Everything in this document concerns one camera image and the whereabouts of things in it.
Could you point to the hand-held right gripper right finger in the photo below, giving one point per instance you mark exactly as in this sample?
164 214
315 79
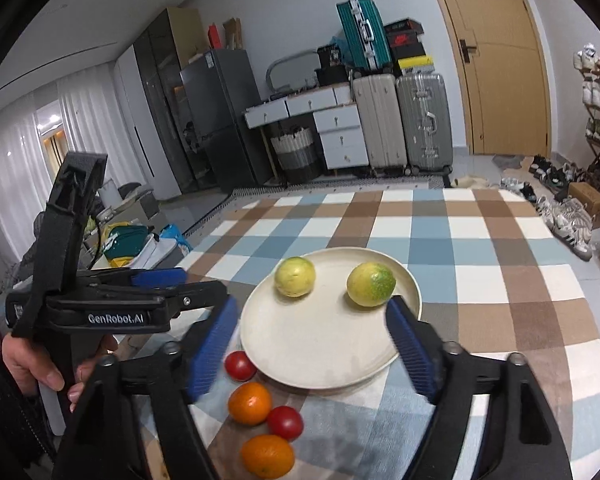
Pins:
412 355

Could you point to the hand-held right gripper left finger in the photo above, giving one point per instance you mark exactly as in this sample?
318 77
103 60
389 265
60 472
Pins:
212 347

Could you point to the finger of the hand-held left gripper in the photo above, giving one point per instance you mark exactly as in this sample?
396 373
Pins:
200 294
160 277

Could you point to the red tomato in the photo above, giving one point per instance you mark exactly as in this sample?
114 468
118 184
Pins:
240 366
285 422

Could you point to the orange mandarin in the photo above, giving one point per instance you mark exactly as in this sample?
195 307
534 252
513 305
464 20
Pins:
267 456
250 403

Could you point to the cream round plate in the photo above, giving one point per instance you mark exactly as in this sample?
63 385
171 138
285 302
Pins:
320 330

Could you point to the person's left hand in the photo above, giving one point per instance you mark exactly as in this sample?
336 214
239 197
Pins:
30 360

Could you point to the white storage container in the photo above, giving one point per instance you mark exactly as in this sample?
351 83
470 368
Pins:
160 252

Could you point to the blue plastic bag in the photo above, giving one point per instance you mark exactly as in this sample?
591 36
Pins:
175 234

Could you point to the green yellow bag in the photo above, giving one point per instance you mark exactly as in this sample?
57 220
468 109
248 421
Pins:
125 245

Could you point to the yellow green guava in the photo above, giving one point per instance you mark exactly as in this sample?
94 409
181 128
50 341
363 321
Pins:
371 284

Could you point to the yellow spotted guava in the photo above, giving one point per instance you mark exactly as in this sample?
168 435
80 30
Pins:
294 276

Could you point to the white bucket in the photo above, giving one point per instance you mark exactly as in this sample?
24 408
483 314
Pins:
108 192

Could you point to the checked tablecloth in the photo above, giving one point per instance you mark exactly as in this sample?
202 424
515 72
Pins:
480 270

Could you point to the white curtain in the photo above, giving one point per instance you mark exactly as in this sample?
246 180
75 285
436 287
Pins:
10 170

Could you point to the grey white laundry basket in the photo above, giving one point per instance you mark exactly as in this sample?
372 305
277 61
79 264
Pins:
295 155

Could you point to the white wardrobe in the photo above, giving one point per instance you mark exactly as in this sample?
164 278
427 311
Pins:
130 110

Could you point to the grey refrigerator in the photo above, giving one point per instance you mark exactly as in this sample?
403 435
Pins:
220 110

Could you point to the beige slippers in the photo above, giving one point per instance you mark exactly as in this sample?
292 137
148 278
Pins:
472 181

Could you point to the dark glass cabinet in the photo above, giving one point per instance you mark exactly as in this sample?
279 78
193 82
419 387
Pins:
160 85

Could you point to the white desk with drawers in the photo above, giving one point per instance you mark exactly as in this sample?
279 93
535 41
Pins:
340 145

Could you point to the row of shoes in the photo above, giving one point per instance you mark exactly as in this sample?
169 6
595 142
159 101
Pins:
565 215

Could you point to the grey floor cloth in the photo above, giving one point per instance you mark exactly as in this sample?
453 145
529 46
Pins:
507 161

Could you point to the brown cardboard box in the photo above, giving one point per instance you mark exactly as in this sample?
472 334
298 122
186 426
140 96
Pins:
587 200

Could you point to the silver suitcase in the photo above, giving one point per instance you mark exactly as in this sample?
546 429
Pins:
425 120

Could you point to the beige suitcase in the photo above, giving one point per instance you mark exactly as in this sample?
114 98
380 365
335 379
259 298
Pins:
379 120

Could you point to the large flat cardboard box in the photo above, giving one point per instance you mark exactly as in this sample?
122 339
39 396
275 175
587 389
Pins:
187 35

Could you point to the black bag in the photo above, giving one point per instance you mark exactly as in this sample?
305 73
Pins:
332 67

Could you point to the wooden door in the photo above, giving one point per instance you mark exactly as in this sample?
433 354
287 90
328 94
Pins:
500 85

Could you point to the yellow black box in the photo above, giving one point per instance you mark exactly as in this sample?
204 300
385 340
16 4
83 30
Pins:
416 64

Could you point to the teal suitcase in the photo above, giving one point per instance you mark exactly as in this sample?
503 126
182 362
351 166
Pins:
362 32

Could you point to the black red shoe box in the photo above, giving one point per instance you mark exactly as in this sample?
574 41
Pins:
404 31

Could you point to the grey oval metal frame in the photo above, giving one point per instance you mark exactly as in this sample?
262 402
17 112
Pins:
280 62

